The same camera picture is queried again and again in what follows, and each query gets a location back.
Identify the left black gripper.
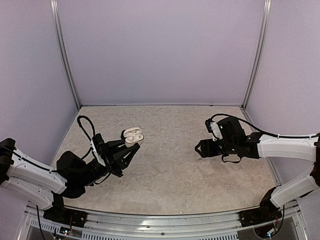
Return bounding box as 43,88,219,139
78,137,139,187

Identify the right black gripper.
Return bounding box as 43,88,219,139
195,138,238,157

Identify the white earbud charging case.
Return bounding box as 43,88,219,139
122,127,145,148

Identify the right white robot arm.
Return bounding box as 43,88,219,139
194,114,320,222

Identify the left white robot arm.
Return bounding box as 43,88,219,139
0,136,143,223

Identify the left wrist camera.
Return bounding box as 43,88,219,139
90,133,106,167

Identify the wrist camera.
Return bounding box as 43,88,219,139
90,133,106,167
205,118,223,142

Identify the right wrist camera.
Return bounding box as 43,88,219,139
205,118,223,142

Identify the right camera cable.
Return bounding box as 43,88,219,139
209,113,318,140

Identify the camera cable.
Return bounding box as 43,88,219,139
76,115,97,141
209,113,318,140

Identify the left camera cable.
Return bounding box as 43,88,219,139
76,115,97,141

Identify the front aluminium rail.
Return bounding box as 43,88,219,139
15,201,308,240

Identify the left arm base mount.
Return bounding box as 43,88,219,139
43,206,88,228

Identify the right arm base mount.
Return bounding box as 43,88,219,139
238,207,283,227

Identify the right aluminium frame post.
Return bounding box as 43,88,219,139
241,0,272,111

